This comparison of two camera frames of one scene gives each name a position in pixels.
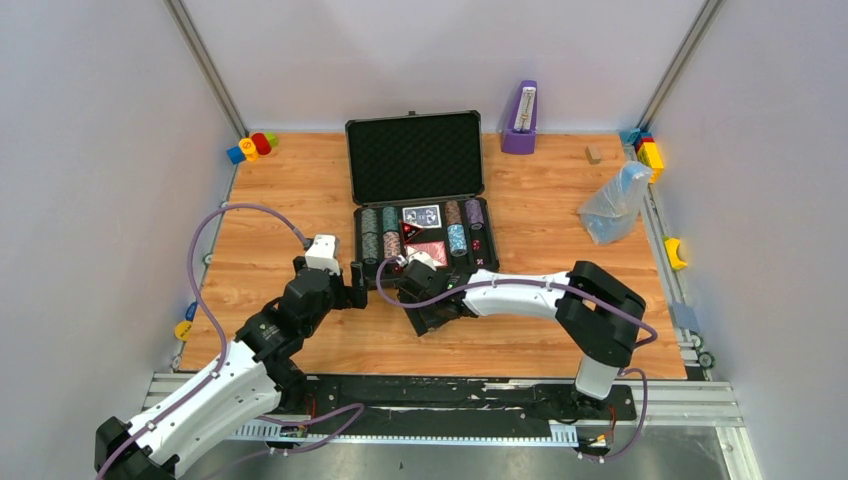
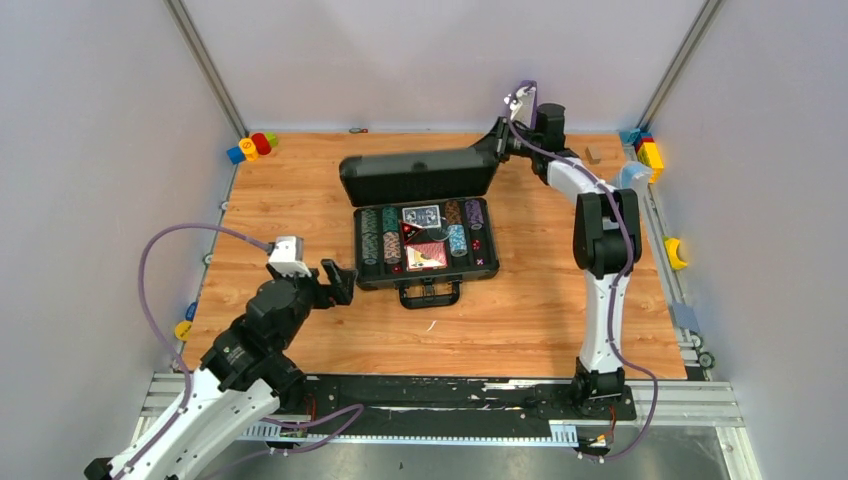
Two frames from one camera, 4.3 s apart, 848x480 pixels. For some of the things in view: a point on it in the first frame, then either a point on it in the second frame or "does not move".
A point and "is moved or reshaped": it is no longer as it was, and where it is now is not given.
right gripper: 422,322 → 501,133
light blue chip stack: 457,240 does not move
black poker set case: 419,180 is moved or reshaped
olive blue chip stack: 370,247 does not move
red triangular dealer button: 409,231 does not move
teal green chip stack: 390,220 does not move
